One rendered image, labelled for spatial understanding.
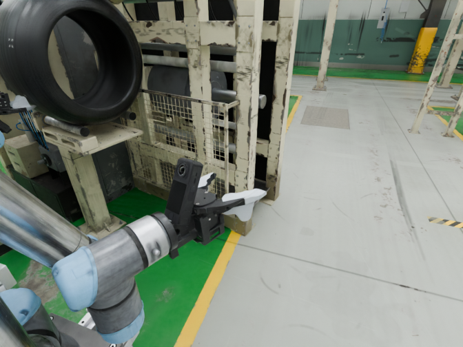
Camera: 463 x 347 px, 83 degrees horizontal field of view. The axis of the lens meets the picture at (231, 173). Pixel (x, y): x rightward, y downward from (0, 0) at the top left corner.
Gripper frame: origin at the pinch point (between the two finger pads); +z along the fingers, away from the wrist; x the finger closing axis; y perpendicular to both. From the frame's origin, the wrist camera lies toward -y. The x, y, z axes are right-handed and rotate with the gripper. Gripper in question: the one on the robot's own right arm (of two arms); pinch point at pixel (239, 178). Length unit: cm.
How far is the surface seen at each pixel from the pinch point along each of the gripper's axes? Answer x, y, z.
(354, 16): -354, -89, 901
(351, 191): -43, 102, 184
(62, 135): -115, 4, -8
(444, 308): 40, 113, 108
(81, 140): -102, 6, -4
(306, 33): -479, -59, 835
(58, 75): -136, -23, 4
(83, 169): -143, 33, 1
